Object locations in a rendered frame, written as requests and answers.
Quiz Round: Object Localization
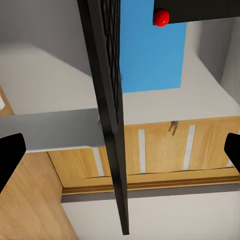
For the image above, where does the monitor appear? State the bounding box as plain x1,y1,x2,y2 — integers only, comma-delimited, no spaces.
153,0,240,28

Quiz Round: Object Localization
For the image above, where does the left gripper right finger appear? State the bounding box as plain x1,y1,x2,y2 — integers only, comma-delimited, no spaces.
224,133,240,173

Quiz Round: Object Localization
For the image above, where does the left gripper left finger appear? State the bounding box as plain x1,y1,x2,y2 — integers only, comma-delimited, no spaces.
0,133,26,193

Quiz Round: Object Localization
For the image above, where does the keyboard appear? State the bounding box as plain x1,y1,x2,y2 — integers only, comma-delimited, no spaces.
87,0,121,133

